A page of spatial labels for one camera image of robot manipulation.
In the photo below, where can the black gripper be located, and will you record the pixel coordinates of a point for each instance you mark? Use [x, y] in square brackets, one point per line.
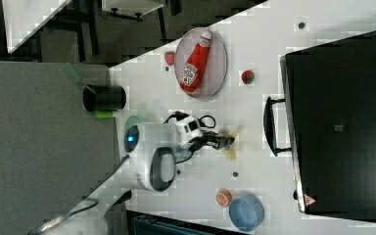
[212, 139]

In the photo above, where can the peeled toy banana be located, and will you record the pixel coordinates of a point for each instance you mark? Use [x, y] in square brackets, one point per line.
[229, 150]

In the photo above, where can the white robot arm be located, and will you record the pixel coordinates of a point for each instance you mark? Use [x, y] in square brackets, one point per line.
[148, 163]

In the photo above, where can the toy orange half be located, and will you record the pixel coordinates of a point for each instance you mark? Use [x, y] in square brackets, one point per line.
[223, 198]

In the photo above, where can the red toy strawberry on table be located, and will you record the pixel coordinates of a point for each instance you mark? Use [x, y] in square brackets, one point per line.
[248, 76]

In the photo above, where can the blue bowl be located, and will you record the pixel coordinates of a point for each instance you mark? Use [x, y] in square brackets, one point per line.
[246, 213]

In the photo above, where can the red ketchup bottle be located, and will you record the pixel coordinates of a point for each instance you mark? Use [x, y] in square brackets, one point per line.
[194, 69]

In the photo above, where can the red toy strawberry near plate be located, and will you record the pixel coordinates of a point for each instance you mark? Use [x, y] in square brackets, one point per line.
[169, 58]

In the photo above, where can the black cylindrical container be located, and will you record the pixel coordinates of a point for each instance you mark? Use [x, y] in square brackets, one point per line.
[103, 98]

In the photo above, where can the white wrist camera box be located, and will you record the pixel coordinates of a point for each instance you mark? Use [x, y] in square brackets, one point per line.
[189, 129]

